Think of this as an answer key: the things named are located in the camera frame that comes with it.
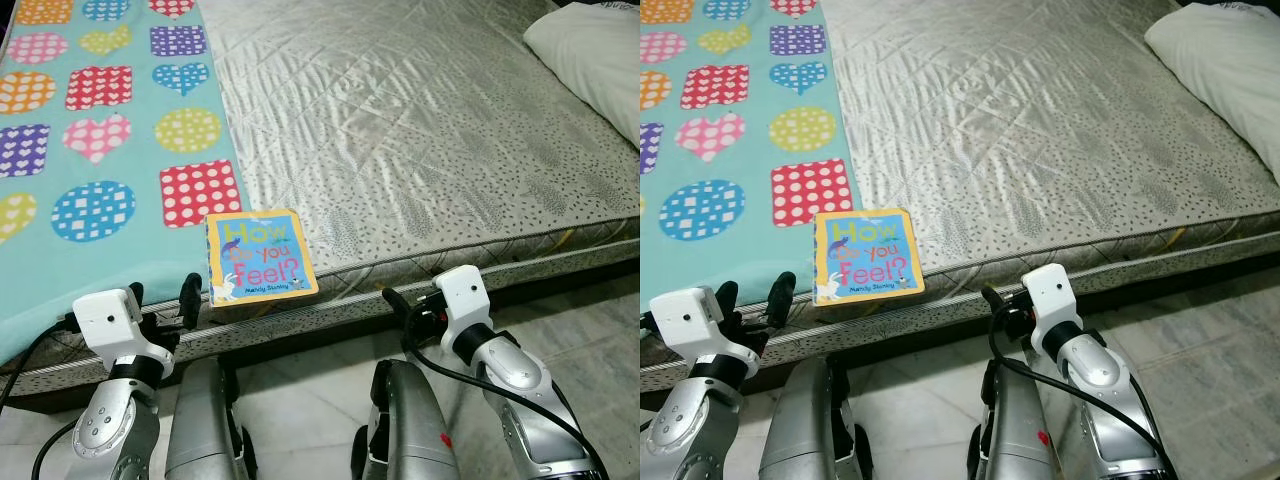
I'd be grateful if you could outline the white pillow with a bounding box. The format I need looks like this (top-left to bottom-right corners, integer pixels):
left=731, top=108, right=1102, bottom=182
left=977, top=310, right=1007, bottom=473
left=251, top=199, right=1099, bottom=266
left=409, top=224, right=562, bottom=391
left=1143, top=3, right=1280, bottom=186
left=523, top=3, right=641, bottom=146

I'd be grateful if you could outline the silver robot left leg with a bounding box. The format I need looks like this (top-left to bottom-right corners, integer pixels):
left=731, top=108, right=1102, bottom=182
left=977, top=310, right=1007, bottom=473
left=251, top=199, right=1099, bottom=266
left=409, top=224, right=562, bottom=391
left=757, top=358, right=863, bottom=480
left=163, top=358, right=259, bottom=480

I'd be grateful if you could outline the silver robot leg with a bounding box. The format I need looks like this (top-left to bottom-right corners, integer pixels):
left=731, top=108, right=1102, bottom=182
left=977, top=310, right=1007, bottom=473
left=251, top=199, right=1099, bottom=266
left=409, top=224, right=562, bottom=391
left=350, top=360, right=479, bottom=480
left=965, top=358, right=1066, bottom=480
left=163, top=358, right=259, bottom=480
left=757, top=358, right=863, bottom=480

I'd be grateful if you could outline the silver robot right leg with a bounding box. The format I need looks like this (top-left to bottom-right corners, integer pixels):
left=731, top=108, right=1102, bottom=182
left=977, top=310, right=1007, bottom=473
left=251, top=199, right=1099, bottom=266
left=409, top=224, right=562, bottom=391
left=350, top=360, right=479, bottom=480
left=965, top=358, right=1066, bottom=480

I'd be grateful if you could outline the teal patterned blanket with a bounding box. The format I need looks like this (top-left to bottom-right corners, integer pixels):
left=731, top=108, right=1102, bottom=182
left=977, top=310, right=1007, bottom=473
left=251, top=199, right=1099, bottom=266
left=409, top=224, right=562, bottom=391
left=640, top=0, right=861, bottom=311
left=0, top=0, right=246, bottom=366

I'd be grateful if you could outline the grey quilted mattress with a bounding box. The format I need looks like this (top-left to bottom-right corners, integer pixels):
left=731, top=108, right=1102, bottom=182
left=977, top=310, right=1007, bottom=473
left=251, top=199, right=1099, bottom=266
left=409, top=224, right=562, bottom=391
left=0, top=0, right=641, bottom=396
left=640, top=0, right=1280, bottom=391

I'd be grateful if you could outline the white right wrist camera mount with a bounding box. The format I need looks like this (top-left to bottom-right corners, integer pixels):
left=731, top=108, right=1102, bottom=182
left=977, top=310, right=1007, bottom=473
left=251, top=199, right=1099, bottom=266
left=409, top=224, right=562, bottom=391
left=435, top=265, right=492, bottom=332
left=1022, top=264, right=1080, bottom=330

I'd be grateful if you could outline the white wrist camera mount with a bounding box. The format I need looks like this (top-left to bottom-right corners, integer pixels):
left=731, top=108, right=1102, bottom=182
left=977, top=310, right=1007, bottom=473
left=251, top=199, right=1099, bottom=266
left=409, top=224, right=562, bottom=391
left=435, top=265, right=492, bottom=332
left=72, top=288, right=147, bottom=360
left=1022, top=264, right=1080, bottom=330
left=650, top=286, right=730, bottom=360

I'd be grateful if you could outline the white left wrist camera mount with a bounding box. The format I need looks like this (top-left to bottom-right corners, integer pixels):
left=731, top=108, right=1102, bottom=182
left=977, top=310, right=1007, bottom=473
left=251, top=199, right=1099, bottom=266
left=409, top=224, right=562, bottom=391
left=650, top=286, right=730, bottom=360
left=72, top=288, right=147, bottom=360

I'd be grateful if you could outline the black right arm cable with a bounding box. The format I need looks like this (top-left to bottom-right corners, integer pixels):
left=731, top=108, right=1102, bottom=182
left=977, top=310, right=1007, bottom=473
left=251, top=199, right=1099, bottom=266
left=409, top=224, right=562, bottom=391
left=988, top=305, right=1171, bottom=480
left=400, top=305, right=606, bottom=480

